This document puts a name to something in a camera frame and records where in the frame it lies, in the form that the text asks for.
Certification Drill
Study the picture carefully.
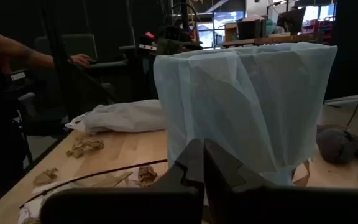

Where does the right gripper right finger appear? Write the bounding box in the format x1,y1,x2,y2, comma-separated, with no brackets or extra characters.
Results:
203,139,358,224

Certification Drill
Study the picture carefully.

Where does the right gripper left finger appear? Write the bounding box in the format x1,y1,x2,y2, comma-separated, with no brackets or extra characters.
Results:
40,138,205,224

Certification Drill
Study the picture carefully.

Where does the brown paper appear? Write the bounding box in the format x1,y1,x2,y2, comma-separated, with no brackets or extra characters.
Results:
137,164,158,188
65,138,105,159
32,167,59,187

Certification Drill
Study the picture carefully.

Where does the brown cardboard piece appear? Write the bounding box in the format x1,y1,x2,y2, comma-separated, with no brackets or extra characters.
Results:
73,170,134,189

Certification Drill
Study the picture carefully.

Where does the blue plastic trash bag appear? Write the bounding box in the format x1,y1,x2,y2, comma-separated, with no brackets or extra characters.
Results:
153,42,339,187

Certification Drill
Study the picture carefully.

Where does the grey plastic trash bag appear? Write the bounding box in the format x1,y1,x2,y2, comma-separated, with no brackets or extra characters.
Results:
64,98,167,135

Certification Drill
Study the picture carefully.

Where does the dark grey rounded object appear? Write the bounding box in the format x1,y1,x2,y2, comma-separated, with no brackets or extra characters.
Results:
316,124,358,165

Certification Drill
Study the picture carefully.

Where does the wooden desk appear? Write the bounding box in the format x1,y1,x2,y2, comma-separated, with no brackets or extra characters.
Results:
221,33,318,48

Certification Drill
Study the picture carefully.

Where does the person's hand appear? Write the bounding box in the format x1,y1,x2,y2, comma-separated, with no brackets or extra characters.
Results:
69,53,95,67

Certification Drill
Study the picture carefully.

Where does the black box on desk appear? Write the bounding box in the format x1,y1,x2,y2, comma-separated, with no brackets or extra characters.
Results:
237,15,267,40

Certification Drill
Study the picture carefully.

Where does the black computer monitor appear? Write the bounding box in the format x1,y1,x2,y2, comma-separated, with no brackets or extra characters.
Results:
277,6,307,35

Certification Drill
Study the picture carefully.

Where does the black aluminium frame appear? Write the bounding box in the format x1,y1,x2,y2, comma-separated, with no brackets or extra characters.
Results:
39,0,116,121

